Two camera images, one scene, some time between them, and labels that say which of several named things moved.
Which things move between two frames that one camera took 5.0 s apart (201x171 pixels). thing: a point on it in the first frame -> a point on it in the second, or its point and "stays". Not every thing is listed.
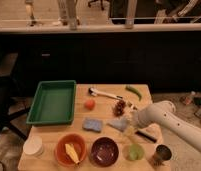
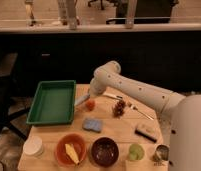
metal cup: [163, 153] stays
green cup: [135, 152] stays
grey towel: [120, 124] -> [79, 99]
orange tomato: [89, 104] stays
